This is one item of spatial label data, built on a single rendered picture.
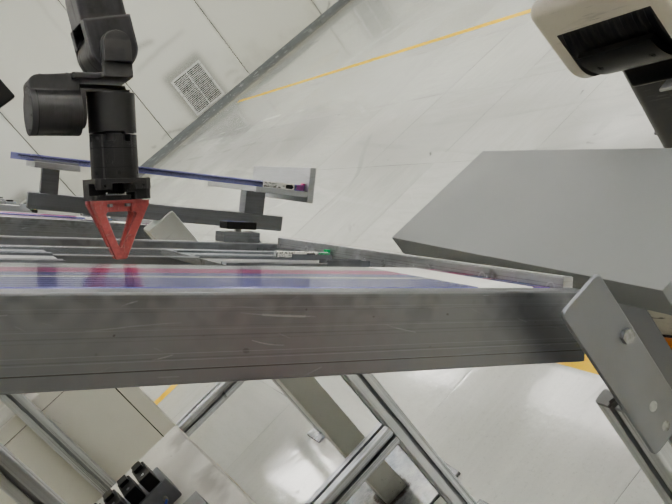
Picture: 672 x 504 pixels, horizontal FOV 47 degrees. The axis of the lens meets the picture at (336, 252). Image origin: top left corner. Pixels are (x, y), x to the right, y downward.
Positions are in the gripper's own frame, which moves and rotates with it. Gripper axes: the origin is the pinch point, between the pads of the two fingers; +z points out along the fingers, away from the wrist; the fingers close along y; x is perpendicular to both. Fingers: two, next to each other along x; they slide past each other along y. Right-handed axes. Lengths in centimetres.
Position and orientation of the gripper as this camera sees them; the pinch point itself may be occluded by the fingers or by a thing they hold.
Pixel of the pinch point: (119, 252)
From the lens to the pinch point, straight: 100.7
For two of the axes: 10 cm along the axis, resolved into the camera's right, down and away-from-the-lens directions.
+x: 8.9, -0.7, 4.4
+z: 0.3, 10.0, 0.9
